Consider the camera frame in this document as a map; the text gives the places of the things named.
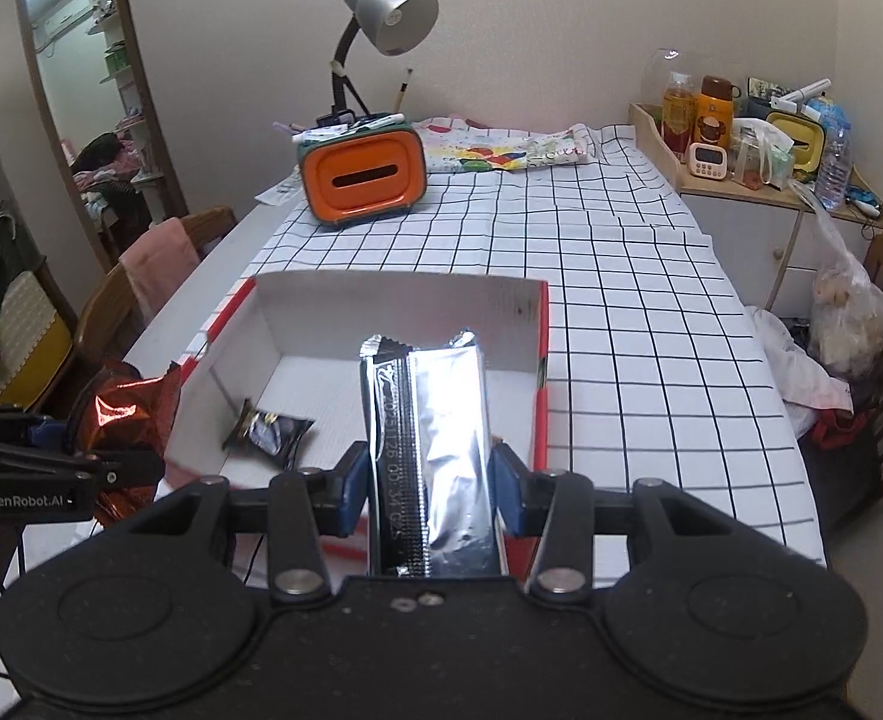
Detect clear plastic bag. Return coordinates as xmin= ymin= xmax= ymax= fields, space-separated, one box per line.
xmin=790 ymin=180 xmax=883 ymax=380

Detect yellow white foam mat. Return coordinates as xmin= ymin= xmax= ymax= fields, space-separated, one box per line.
xmin=0 ymin=262 xmax=75 ymax=406

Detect orange green desk organizer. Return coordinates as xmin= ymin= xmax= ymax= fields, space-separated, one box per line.
xmin=296 ymin=120 xmax=426 ymax=226

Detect clear water bottle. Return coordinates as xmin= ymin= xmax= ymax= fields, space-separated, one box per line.
xmin=816 ymin=109 xmax=854 ymax=211

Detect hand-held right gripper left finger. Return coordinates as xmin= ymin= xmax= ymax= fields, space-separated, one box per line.
xmin=134 ymin=441 xmax=371 ymax=605

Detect white cloth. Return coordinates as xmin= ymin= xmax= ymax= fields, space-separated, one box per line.
xmin=745 ymin=304 xmax=855 ymax=428

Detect yellow tissue box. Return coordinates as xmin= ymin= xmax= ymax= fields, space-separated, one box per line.
xmin=765 ymin=111 xmax=821 ymax=181

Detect pink towel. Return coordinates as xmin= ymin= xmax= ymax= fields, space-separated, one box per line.
xmin=119 ymin=217 xmax=201 ymax=316

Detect white black grid tablecloth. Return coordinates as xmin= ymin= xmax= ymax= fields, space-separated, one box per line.
xmin=25 ymin=120 xmax=825 ymax=593

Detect dark red foil snack packet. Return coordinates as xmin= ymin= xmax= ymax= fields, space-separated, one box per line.
xmin=67 ymin=360 xmax=184 ymax=526

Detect grey desk lamp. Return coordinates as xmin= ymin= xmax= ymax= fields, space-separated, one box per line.
xmin=328 ymin=0 xmax=440 ymax=125

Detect red cardboard box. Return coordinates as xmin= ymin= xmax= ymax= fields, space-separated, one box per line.
xmin=160 ymin=270 xmax=551 ymax=563

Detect white stick device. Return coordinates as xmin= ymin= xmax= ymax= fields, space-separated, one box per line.
xmin=775 ymin=77 xmax=833 ymax=112

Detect white side cabinet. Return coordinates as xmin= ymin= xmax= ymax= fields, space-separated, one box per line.
xmin=629 ymin=101 xmax=883 ymax=316

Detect red cloth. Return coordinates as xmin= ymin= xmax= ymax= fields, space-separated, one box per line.
xmin=812 ymin=405 xmax=873 ymax=451

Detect silver foil snack packet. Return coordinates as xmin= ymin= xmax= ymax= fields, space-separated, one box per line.
xmin=358 ymin=328 xmax=501 ymax=578

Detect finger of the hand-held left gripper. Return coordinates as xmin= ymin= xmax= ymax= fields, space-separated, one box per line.
xmin=0 ymin=403 xmax=68 ymax=455
xmin=0 ymin=435 xmax=165 ymax=488

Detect orange thermos flask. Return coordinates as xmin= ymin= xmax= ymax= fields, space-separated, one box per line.
xmin=692 ymin=75 xmax=743 ymax=158

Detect white kitchen timer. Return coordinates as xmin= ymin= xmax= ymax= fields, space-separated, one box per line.
xmin=686 ymin=142 xmax=728 ymax=181

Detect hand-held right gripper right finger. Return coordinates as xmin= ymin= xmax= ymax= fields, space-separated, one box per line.
xmin=486 ymin=441 xmax=743 ymax=605

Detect orange juice bottle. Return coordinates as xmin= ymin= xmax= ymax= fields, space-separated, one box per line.
xmin=662 ymin=71 xmax=698 ymax=155

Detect clear bag with jars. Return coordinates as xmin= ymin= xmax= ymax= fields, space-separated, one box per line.
xmin=728 ymin=120 xmax=795 ymax=187

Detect black snack packet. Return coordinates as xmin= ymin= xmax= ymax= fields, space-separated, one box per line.
xmin=221 ymin=399 xmax=315 ymax=460

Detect white papers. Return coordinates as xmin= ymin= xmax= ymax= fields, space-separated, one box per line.
xmin=256 ymin=172 xmax=304 ymax=205

